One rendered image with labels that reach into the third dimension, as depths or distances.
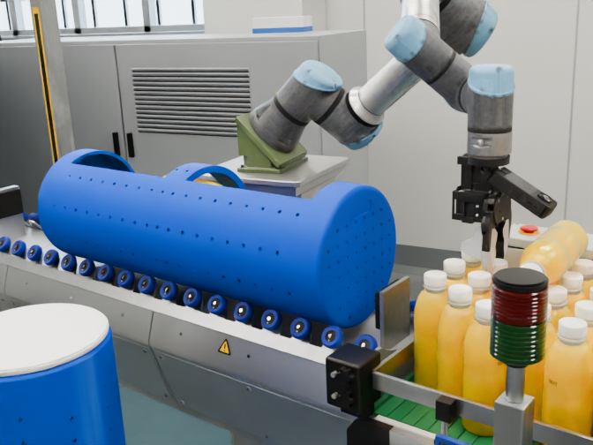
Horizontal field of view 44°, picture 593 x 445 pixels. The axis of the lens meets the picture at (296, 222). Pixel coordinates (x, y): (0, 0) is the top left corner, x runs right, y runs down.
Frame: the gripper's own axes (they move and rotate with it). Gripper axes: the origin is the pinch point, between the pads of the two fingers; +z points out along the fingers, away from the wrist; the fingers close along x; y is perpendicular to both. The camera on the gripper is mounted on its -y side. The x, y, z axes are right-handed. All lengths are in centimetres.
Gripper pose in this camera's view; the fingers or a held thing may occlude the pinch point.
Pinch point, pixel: (496, 266)
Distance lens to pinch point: 137.1
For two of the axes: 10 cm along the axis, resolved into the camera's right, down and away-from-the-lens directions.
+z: 0.4, 9.6, 2.9
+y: -7.9, -1.4, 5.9
